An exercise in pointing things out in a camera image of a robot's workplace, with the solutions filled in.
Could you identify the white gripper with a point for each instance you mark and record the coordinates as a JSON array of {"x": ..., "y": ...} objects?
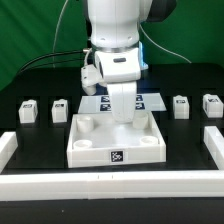
[{"x": 120, "y": 71}]

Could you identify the white square tabletop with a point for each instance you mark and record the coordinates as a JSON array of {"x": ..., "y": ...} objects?
[{"x": 98, "y": 140}]

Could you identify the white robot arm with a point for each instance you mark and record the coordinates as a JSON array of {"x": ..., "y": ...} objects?
[{"x": 115, "y": 48}]

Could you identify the white sheet with tags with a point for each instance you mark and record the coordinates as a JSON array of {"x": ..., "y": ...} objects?
[{"x": 101, "y": 103}]

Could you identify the white U-shaped obstacle wall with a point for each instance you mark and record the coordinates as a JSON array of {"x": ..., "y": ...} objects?
[{"x": 111, "y": 185}]

